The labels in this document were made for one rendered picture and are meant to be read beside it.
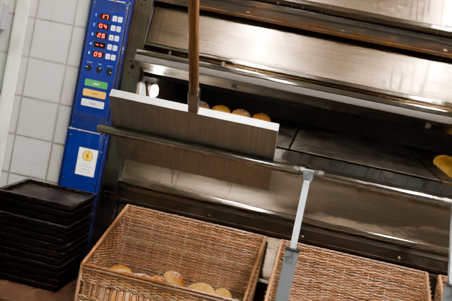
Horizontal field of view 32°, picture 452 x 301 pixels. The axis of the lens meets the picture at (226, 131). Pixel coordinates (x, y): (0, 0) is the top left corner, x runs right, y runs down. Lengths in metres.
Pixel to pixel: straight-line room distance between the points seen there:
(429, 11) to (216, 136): 0.93
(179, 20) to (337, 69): 0.62
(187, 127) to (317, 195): 0.66
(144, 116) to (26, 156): 0.74
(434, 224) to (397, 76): 0.56
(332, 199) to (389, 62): 0.55
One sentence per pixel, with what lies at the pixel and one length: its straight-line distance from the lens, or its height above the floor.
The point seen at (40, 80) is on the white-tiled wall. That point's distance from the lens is 3.11.
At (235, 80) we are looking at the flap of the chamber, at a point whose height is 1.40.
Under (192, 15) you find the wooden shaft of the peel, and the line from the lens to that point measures 2.13.
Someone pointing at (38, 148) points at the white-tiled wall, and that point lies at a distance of 3.12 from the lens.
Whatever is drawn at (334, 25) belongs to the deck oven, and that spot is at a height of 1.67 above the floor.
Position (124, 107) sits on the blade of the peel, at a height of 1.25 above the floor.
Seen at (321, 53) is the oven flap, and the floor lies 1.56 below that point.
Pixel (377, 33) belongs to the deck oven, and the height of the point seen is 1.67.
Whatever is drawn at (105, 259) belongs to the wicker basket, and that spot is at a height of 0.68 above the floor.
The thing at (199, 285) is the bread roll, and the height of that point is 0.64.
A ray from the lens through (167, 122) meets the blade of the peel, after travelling 2.54.
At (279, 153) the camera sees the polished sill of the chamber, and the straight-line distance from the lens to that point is 2.93.
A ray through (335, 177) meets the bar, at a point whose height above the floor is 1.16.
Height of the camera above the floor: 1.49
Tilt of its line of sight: 6 degrees down
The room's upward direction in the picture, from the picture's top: 11 degrees clockwise
